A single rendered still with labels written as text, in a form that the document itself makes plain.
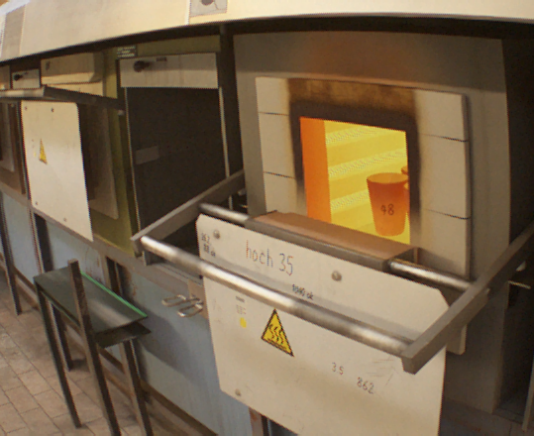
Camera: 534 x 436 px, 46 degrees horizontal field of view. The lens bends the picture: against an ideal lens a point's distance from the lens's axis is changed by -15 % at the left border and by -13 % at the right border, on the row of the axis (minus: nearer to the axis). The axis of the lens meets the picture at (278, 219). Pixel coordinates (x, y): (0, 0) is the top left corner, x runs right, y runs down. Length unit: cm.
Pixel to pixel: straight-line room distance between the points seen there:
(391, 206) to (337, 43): 33
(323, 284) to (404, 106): 30
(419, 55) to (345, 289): 38
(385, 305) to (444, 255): 13
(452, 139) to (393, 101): 12
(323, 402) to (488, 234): 43
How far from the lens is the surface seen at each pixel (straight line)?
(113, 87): 193
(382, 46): 110
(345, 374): 115
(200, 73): 148
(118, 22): 116
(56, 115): 206
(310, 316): 97
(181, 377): 217
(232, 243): 129
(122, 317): 207
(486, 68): 98
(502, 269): 95
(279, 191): 134
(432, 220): 108
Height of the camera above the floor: 151
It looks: 17 degrees down
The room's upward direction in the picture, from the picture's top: 5 degrees counter-clockwise
